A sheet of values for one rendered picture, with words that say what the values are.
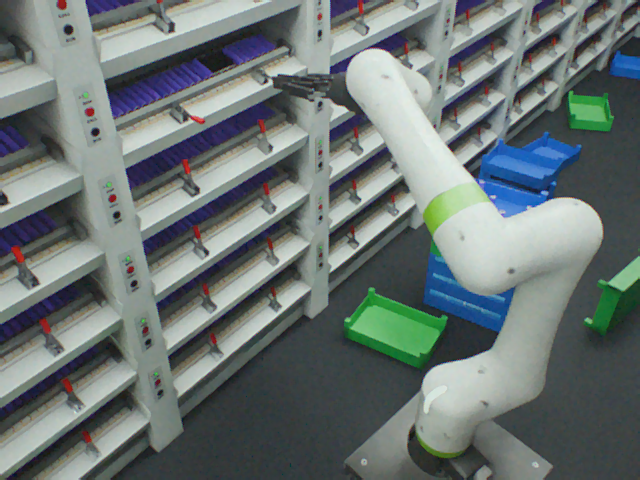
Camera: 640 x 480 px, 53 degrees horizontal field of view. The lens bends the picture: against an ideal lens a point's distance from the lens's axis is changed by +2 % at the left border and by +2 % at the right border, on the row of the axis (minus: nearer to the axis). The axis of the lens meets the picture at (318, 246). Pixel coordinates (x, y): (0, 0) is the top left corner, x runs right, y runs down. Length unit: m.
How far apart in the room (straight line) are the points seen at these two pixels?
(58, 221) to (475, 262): 0.92
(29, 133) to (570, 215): 1.05
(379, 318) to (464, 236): 1.28
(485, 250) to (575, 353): 1.34
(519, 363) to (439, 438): 0.23
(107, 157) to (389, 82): 0.59
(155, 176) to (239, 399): 0.82
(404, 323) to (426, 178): 1.24
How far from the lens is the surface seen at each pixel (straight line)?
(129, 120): 1.46
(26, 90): 1.27
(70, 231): 1.49
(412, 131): 1.17
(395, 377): 2.14
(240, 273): 1.93
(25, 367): 1.55
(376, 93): 1.22
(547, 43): 3.63
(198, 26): 1.47
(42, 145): 1.39
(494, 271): 1.05
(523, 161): 3.16
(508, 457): 1.59
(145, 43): 1.39
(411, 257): 2.60
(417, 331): 2.28
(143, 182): 1.60
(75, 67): 1.30
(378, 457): 1.53
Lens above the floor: 1.63
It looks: 38 degrees down
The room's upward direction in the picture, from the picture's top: straight up
